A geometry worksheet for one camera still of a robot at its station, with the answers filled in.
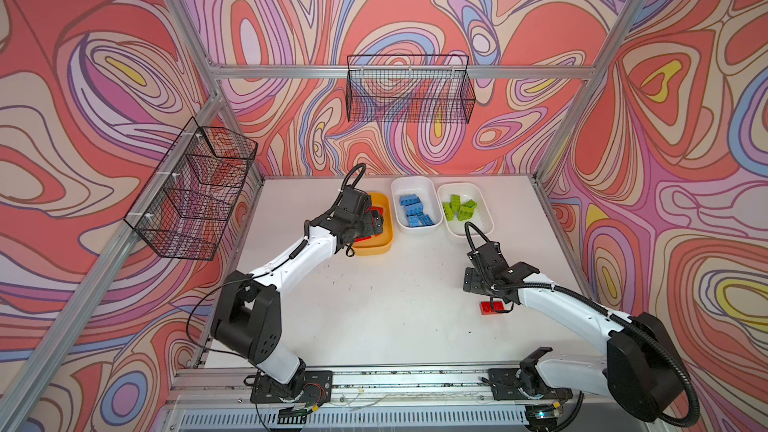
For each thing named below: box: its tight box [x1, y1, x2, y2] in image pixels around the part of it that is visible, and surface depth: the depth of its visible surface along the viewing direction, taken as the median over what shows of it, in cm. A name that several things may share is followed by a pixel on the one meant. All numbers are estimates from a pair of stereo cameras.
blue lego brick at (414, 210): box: [405, 203, 424, 216], surface depth 107 cm
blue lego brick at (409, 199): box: [400, 194, 421, 206], surface depth 110 cm
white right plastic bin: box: [436, 182, 495, 237], surface depth 110 cm
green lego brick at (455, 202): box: [451, 194, 461, 212], surface depth 109 cm
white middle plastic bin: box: [390, 176, 443, 234], surface depth 113 cm
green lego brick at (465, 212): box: [458, 205, 475, 221], surface depth 106 cm
